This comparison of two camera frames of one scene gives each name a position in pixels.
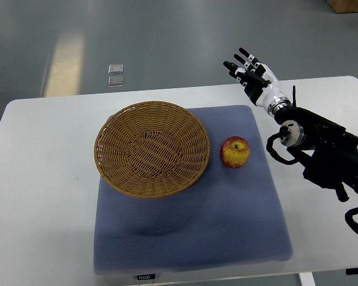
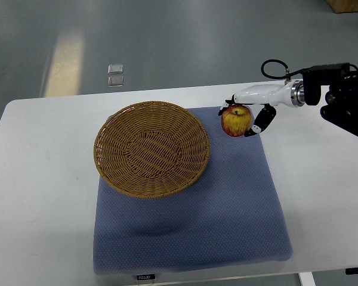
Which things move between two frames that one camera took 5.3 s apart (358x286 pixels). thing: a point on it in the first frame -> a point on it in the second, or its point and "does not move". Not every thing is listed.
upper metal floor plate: x=116 y=68 does not move
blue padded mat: x=235 y=215 does not move
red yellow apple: x=235 y=152 -> x=235 y=120
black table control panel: x=146 y=276 does not move
